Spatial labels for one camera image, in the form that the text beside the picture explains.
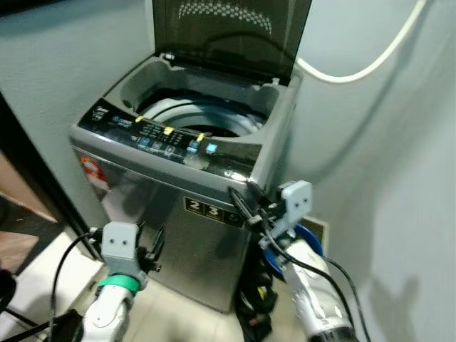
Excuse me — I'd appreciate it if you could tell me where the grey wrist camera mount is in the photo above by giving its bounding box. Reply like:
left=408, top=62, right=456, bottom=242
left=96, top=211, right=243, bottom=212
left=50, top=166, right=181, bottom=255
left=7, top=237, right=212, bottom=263
left=275, top=180, right=314, bottom=242
left=100, top=222, right=141, bottom=277

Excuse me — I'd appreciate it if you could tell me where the grey top-load washing machine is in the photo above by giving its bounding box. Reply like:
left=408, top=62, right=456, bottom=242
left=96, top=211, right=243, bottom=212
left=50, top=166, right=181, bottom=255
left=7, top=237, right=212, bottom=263
left=69, top=50, right=304, bottom=314

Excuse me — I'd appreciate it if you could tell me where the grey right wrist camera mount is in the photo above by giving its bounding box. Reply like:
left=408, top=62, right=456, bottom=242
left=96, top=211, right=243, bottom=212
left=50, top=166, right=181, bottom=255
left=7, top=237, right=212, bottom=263
left=275, top=180, right=314, bottom=242

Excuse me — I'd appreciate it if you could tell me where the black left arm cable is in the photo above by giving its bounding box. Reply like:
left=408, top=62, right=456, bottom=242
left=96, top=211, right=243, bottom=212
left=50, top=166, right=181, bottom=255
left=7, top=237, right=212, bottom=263
left=48, top=228, right=102, bottom=337

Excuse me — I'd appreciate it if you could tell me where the beige board behind basin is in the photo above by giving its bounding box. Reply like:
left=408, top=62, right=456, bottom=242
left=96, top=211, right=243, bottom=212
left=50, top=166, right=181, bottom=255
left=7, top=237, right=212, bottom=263
left=302, top=217, right=331, bottom=252

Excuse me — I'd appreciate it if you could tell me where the dark door frame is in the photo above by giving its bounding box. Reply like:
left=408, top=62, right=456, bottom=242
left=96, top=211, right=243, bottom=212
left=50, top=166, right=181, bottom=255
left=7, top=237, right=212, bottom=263
left=0, top=91, right=97, bottom=259

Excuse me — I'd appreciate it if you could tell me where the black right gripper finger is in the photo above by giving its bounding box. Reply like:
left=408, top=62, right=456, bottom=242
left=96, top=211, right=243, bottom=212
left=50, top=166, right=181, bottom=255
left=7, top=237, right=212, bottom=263
left=227, top=186, right=258, bottom=224

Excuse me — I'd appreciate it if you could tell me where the white water hose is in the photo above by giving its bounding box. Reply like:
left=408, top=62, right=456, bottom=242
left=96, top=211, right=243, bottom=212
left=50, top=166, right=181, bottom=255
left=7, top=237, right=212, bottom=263
left=295, top=0, right=429, bottom=86

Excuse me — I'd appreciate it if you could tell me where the blue plastic basin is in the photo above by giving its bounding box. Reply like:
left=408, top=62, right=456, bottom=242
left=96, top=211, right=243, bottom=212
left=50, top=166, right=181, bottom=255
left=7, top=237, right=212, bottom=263
left=259, top=223, right=326, bottom=279

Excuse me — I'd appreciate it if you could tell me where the red washer sticker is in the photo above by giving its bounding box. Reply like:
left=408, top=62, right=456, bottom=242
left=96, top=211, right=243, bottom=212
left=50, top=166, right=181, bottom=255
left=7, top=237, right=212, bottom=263
left=79, top=153, right=110, bottom=195

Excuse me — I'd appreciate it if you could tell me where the black number label sticker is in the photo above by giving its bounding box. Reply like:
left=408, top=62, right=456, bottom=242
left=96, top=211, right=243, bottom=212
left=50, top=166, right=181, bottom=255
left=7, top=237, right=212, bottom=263
left=183, top=197, right=247, bottom=228

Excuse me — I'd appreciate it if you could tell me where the dark transparent washer lid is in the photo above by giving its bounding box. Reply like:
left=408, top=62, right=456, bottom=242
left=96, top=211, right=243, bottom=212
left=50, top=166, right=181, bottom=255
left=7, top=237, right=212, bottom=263
left=151, top=0, right=314, bottom=86

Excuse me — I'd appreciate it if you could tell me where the black and yellow floor item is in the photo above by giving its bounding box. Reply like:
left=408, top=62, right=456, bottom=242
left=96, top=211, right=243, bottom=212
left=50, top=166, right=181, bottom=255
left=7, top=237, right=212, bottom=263
left=237, top=269, right=277, bottom=341

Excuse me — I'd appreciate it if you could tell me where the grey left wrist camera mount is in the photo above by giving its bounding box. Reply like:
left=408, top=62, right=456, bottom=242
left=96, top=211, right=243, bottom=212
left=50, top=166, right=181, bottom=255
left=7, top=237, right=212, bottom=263
left=100, top=222, right=141, bottom=277

